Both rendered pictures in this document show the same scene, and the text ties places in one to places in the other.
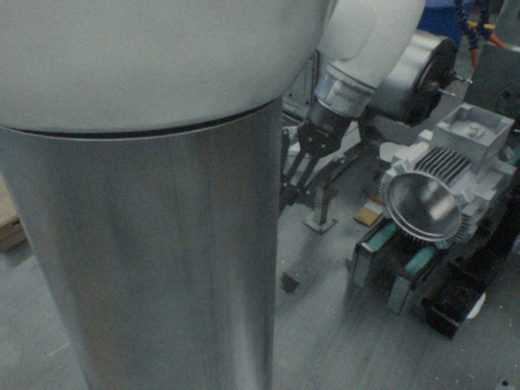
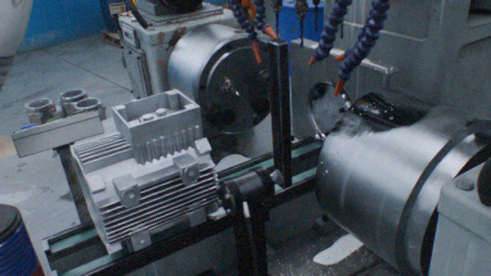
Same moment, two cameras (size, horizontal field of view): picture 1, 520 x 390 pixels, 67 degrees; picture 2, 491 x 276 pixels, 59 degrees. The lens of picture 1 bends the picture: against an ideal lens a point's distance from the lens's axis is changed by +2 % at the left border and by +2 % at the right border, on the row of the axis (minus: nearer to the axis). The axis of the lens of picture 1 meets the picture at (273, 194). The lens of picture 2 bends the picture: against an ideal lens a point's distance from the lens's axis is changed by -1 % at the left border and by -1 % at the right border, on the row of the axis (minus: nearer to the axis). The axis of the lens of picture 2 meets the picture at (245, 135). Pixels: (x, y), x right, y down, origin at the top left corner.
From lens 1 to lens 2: 0.73 m
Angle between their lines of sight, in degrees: 20
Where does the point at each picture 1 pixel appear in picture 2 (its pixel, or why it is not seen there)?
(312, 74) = (143, 74)
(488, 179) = (159, 172)
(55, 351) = not seen: outside the picture
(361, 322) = not seen: outside the picture
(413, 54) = (202, 50)
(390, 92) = (185, 89)
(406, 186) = not seen: hidden behind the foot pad
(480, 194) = (118, 184)
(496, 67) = (303, 67)
